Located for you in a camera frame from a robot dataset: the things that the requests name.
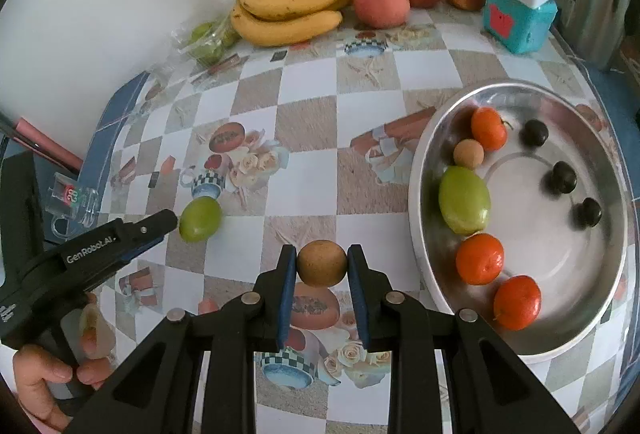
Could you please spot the dark purple plum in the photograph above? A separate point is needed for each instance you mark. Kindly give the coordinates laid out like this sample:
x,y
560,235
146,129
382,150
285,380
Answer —
x,y
535,132
563,177
587,212

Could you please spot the brown longan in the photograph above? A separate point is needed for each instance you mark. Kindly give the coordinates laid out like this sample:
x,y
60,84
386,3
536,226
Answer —
x,y
468,154
322,262

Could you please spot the large green plum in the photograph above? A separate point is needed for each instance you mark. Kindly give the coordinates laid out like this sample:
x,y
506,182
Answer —
x,y
464,200

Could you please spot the small green plum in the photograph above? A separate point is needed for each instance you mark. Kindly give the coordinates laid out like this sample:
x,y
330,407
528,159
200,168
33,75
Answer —
x,y
200,220

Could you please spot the teal house-shaped box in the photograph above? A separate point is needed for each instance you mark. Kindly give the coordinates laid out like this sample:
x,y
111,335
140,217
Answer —
x,y
520,26

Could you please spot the pink apple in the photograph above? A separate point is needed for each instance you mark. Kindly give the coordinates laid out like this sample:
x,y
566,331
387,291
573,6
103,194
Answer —
x,y
382,4

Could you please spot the clear plastic holder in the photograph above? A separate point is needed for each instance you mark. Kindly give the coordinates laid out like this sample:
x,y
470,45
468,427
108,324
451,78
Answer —
x,y
70,201

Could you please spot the pink bar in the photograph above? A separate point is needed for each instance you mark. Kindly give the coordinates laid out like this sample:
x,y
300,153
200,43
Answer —
x,y
50,145

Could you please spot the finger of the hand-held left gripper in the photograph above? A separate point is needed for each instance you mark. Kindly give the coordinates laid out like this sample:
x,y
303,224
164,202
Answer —
x,y
131,256
150,226

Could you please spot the person's left hand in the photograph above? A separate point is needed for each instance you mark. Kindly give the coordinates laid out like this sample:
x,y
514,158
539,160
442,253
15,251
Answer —
x,y
37,374

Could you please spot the round steel plate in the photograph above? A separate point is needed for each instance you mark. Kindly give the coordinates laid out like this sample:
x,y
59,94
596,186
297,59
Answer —
x,y
550,264

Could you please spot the small orange tangerine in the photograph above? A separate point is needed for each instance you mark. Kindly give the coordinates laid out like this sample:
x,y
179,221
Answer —
x,y
489,128
517,303
479,259

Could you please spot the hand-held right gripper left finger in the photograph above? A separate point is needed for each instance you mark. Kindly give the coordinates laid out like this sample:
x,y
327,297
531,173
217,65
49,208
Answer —
x,y
286,304

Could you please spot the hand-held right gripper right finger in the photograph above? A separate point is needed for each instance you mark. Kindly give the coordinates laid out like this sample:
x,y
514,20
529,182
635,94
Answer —
x,y
359,309

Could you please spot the yellow banana bunch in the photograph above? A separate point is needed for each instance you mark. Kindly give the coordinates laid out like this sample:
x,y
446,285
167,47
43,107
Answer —
x,y
285,19

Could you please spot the clear bag of green grapes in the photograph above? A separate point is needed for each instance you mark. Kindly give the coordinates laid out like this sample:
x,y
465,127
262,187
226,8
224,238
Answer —
x,y
205,44

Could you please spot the steel kettle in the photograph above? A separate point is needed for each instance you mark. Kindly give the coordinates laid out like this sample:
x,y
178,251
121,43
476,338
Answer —
x,y
595,4

